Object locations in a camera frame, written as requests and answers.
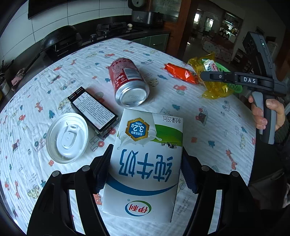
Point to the orange snack wrapper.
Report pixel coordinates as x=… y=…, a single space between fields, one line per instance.
x=181 y=73

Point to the white milk carton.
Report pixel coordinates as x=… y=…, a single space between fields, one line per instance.
x=145 y=163

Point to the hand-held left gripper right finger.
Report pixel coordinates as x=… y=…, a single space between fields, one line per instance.
x=188 y=172

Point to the white printed blanket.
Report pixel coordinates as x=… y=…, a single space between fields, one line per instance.
x=172 y=99

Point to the person's right forearm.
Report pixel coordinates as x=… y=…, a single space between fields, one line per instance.
x=283 y=140

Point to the person's right hand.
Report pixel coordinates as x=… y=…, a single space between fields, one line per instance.
x=258 y=118

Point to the green base cabinets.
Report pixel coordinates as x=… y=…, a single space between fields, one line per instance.
x=156 y=40

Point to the dotted play tent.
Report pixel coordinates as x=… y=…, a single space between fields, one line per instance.
x=213 y=48

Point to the white egg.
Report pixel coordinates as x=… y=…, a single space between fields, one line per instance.
x=129 y=26

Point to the wooden glass-door cabinet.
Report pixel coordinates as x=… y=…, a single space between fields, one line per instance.
x=183 y=22

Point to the black printed box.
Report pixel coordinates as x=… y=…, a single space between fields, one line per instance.
x=92 y=109

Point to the pink rag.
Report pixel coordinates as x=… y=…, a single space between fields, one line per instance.
x=18 y=77

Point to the black wok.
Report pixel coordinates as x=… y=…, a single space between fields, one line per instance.
x=59 y=34

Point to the yellow plastic wrapper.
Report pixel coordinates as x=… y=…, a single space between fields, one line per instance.
x=213 y=90

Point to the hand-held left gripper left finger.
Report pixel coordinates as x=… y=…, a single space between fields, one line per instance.
x=102 y=172

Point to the black gas stove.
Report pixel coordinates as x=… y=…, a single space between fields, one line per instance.
x=113 y=28

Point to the red drink can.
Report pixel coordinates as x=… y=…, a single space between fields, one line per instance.
x=126 y=74

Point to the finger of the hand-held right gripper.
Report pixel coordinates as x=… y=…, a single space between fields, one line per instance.
x=215 y=76

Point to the white plastic cup lid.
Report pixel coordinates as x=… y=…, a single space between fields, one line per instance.
x=68 y=136

